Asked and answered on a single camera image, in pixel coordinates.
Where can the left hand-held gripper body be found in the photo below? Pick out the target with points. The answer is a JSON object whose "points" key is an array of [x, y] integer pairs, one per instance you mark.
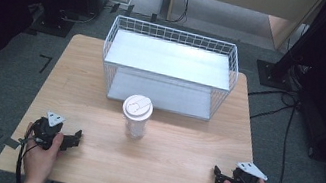
{"points": [[44, 131]]}

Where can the person's left hand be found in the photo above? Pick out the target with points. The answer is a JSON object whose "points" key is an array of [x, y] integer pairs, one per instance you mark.
{"points": [[41, 158]]}

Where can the white paper cup with lid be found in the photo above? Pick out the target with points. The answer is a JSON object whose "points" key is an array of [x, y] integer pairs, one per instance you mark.
{"points": [[136, 115]]}

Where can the black metal stand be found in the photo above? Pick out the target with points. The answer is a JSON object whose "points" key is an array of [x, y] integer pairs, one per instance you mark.
{"points": [[309, 36]]}

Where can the grey tape strip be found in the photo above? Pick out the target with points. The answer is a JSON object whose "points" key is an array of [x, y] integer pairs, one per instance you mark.
{"points": [[11, 142]]}

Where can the black stand base plate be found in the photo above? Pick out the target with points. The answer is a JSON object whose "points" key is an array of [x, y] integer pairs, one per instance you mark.
{"points": [[269, 74]]}

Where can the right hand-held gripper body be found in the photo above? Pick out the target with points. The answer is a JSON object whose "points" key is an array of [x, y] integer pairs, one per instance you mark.
{"points": [[244, 182]]}

